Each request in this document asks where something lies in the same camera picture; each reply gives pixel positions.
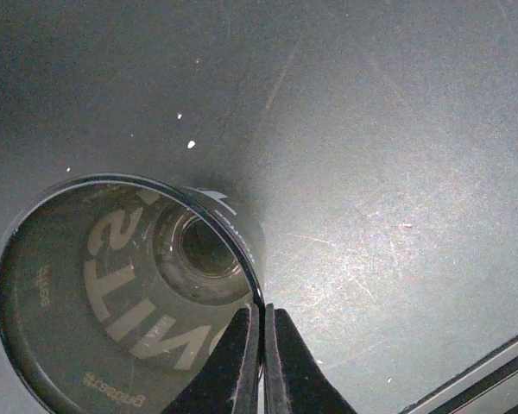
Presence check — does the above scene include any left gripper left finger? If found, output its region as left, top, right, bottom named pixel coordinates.
left=163, top=304, right=262, bottom=414

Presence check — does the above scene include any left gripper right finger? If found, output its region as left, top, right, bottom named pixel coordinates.
left=263, top=305, right=355, bottom=414

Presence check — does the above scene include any black paper coffee cup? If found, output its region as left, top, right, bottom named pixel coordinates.
left=0, top=173, right=265, bottom=413

